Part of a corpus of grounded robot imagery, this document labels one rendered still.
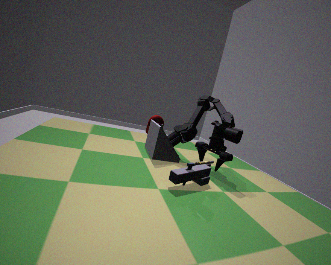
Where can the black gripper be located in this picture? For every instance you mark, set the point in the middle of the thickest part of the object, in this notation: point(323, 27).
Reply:
point(215, 145)

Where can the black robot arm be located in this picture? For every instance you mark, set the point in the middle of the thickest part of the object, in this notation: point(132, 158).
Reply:
point(186, 132)

